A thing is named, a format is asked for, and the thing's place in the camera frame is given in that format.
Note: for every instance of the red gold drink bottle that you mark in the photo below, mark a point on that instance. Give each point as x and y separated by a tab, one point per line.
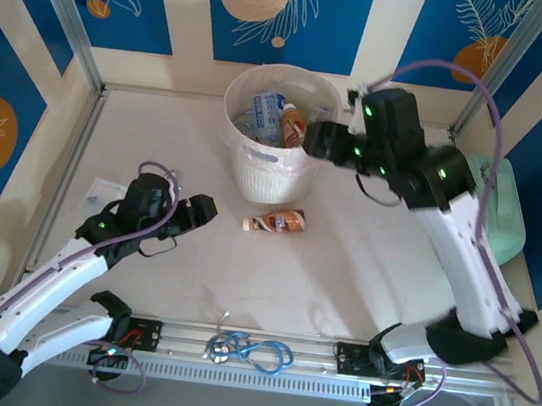
292	128

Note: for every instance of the aluminium frame post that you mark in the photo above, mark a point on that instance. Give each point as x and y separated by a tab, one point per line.
67	8
501	69

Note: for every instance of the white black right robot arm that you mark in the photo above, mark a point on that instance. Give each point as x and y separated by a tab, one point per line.
463	270

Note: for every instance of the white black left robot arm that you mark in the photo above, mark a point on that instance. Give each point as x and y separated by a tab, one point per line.
47	287

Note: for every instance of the mint green zip case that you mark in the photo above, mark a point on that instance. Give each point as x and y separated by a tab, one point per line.
504	231

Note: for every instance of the black left mount plate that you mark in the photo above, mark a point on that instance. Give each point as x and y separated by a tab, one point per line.
149	335

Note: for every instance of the white plastic bin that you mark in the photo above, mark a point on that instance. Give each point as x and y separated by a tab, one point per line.
274	178

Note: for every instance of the black right mount plate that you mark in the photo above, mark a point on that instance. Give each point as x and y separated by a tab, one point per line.
350	360

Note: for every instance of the brown coffee drink bottle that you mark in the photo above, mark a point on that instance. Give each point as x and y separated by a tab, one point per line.
281	219

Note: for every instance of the clear bottle blue label blue cap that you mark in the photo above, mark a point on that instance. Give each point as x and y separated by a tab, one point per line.
266	111

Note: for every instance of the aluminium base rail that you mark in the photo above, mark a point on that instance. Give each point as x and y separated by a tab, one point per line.
186	340

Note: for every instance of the black mount plate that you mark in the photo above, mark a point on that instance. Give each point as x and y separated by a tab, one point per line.
350	360
149	335

